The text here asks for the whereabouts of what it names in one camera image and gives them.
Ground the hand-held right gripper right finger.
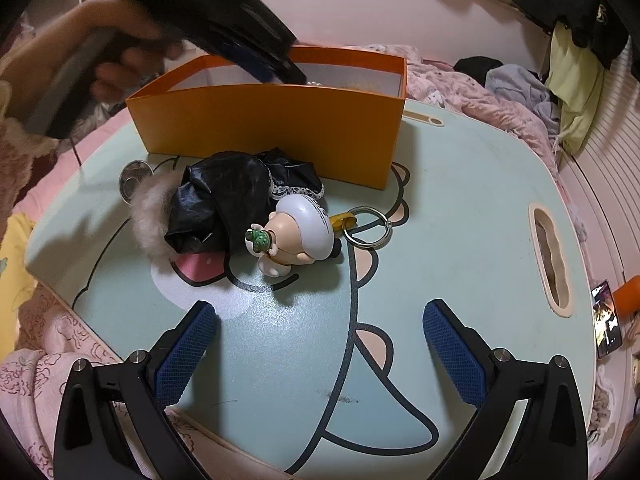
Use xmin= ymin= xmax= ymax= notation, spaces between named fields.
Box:
xmin=422 ymin=299 xmax=588 ymax=480

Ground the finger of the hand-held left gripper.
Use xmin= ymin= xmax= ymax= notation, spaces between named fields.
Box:
xmin=190 ymin=0 xmax=300 ymax=53
xmin=200 ymin=22 xmax=308 ymax=85

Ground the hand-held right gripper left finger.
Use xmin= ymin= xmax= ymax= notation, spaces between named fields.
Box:
xmin=52 ymin=300 xmax=218 ymax=480

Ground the orange cardboard box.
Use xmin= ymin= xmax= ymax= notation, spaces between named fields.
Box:
xmin=125 ymin=44 xmax=407 ymax=191

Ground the black fur-trimmed doll jacket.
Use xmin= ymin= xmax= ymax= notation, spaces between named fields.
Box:
xmin=131 ymin=151 xmax=273 ymax=261

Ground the white-haired figure keychain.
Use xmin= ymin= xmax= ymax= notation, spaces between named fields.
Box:
xmin=245 ymin=194 xmax=393 ymax=278

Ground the orange container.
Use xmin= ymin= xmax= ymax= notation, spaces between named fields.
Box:
xmin=614 ymin=275 xmax=640 ymax=321

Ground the person's left hand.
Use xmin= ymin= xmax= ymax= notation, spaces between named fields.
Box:
xmin=10 ymin=0 xmax=183 ymax=111

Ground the black lace doll garment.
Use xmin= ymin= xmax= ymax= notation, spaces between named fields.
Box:
xmin=257 ymin=147 xmax=326 ymax=201

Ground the yellow cloth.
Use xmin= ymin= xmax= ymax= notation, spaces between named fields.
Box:
xmin=0 ymin=212 xmax=38 ymax=351

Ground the black clothes pile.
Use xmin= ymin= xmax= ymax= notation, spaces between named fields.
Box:
xmin=452 ymin=56 xmax=505 ymax=86

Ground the white slatted closet door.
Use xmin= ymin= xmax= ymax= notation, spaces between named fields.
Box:
xmin=560 ymin=35 xmax=640 ymax=341

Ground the grey clothes pile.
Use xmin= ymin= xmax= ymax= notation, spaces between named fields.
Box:
xmin=485 ymin=64 xmax=563 ymax=136

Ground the yellow-green hanging garment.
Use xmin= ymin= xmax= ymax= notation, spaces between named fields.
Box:
xmin=545 ymin=25 xmax=606 ymax=156

